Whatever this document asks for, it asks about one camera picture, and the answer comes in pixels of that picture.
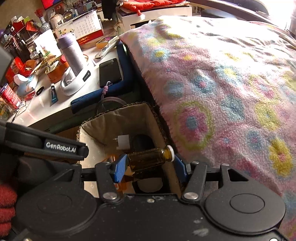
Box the amber glass bottle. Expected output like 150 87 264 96
128 145 175 172

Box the white plug adapter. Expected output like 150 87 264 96
113 135 130 150

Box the red gloved left hand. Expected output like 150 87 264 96
0 184 17 238

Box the blue tube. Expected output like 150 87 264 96
50 83 58 105

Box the woven lined basket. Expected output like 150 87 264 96
76 102 182 198

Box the white bottle stand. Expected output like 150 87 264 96
60 60 98 96

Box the orange round tin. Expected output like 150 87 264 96
45 59 69 83

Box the dark blue cloth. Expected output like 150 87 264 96
71 41 138 114

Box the black smartphone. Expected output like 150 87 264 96
99 58 122 88

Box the purple thermos bottle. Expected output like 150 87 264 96
57 33 87 76

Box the floral pink blanket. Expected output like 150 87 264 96
120 16 295 240

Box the desk calendar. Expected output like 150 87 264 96
54 11 104 45

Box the white remote control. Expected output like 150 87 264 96
95 36 120 60

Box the white bench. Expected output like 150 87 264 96
117 3 192 32

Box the red cushion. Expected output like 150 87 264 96
121 0 183 16

